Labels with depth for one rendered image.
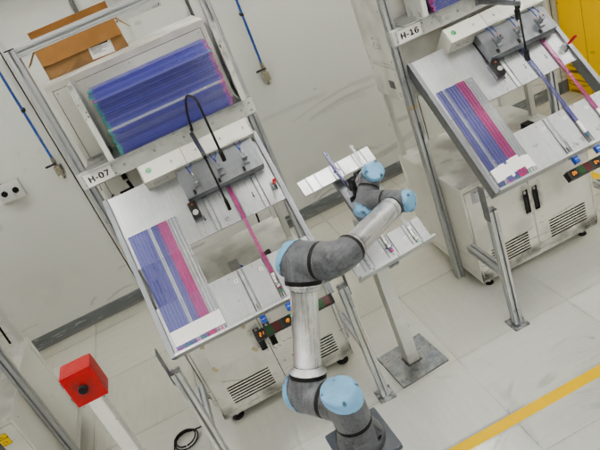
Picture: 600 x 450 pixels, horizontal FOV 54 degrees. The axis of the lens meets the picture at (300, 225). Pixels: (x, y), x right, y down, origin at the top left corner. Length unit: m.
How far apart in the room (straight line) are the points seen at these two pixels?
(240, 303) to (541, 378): 1.29
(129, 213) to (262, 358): 0.91
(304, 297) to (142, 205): 0.99
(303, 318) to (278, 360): 1.08
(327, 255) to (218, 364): 1.24
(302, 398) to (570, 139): 1.61
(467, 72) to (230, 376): 1.75
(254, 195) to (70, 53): 0.98
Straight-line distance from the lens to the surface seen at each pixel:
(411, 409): 2.72
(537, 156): 2.68
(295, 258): 1.73
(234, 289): 2.35
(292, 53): 4.10
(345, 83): 4.25
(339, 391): 1.77
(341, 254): 1.69
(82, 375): 2.52
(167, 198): 2.50
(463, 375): 2.79
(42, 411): 3.10
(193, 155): 2.46
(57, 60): 2.75
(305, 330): 1.79
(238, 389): 2.89
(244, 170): 2.42
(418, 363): 2.89
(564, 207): 3.25
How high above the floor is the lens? 1.98
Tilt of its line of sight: 27 degrees down
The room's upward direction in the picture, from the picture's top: 23 degrees counter-clockwise
